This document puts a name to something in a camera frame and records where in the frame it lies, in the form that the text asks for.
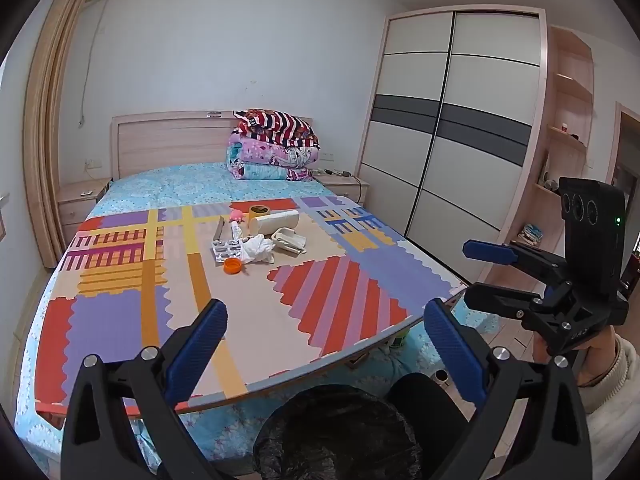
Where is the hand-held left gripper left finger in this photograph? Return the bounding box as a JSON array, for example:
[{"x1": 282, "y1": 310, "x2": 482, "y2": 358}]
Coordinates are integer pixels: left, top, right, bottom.
[{"x1": 60, "y1": 299, "x2": 236, "y2": 480}]

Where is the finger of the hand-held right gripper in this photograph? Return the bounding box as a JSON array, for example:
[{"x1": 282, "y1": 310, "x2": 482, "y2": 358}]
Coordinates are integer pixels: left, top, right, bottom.
[
  {"x1": 464, "y1": 282, "x2": 547, "y2": 322},
  {"x1": 462, "y1": 240, "x2": 569, "y2": 286}
]

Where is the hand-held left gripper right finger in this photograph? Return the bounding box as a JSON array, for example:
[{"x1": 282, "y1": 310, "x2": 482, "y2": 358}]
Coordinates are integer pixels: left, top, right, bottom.
[{"x1": 424, "y1": 298, "x2": 593, "y2": 480}]

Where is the silver pill blister pack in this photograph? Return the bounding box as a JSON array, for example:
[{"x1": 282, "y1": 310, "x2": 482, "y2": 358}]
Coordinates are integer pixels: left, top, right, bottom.
[{"x1": 210, "y1": 240, "x2": 246, "y2": 265}]

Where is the white tissue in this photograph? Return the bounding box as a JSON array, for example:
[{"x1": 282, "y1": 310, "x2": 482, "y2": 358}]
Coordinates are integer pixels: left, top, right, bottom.
[{"x1": 240, "y1": 236, "x2": 276, "y2": 264}]

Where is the white plastic case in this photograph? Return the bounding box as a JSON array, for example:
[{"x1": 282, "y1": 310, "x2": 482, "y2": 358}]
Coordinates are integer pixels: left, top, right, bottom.
[{"x1": 271, "y1": 227, "x2": 307, "y2": 254}]

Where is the black trash bag bin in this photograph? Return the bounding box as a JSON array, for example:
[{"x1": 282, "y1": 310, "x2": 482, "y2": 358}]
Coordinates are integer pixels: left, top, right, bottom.
[{"x1": 252, "y1": 385, "x2": 423, "y2": 480}]

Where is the white plastic bottle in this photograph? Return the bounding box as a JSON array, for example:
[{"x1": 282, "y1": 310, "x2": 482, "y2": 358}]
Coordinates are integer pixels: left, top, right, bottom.
[{"x1": 248, "y1": 210, "x2": 301, "y2": 237}]

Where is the person's right forearm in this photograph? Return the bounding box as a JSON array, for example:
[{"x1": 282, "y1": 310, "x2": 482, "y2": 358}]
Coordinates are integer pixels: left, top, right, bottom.
[{"x1": 577, "y1": 335, "x2": 640, "y2": 480}]

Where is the person's right hand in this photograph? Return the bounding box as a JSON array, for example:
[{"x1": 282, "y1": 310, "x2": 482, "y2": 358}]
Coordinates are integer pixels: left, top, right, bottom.
[{"x1": 532, "y1": 330, "x2": 621, "y2": 388}]

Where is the white sliding door wardrobe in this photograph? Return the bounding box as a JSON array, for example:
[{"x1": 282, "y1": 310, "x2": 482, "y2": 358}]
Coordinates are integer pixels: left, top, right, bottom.
[{"x1": 354, "y1": 7, "x2": 548, "y2": 286}]

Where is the light wooden nightstand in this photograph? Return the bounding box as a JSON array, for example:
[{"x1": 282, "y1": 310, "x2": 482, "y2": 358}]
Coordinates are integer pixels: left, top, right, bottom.
[
  {"x1": 312, "y1": 172, "x2": 372, "y2": 207},
  {"x1": 56, "y1": 177, "x2": 112, "y2": 228}
]

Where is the blue floral bedsheet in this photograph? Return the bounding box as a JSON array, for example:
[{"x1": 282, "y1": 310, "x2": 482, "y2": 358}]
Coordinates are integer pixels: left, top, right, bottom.
[{"x1": 14, "y1": 162, "x2": 506, "y2": 466}]

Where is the wooden corner shelf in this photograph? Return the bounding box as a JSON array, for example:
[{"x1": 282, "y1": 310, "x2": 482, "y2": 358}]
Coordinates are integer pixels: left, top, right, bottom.
[{"x1": 480, "y1": 25, "x2": 596, "y2": 286}]

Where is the blue and pink folded quilt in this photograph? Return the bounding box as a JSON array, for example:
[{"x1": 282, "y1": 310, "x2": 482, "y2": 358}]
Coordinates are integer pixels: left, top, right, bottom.
[{"x1": 226, "y1": 146, "x2": 315, "y2": 182}]

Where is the wooden bed headboard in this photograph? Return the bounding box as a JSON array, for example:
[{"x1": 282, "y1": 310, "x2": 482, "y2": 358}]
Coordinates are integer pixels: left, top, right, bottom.
[{"x1": 111, "y1": 110, "x2": 241, "y2": 181}]

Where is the pink floral folded quilt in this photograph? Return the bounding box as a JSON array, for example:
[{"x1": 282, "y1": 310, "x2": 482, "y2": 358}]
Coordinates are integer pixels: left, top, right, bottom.
[{"x1": 227, "y1": 130, "x2": 321, "y2": 168}]

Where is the striped folded quilt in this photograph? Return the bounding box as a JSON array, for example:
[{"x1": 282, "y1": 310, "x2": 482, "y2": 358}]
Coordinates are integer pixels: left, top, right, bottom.
[{"x1": 234, "y1": 108, "x2": 321, "y2": 148}]

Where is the white wall cable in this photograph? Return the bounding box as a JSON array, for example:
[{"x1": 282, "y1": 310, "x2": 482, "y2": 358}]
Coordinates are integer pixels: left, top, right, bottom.
[{"x1": 77, "y1": 0, "x2": 112, "y2": 128}]

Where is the light wooden door frame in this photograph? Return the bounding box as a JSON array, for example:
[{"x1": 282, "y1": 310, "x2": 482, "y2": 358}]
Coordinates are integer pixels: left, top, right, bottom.
[{"x1": 22, "y1": 0, "x2": 101, "y2": 268}]

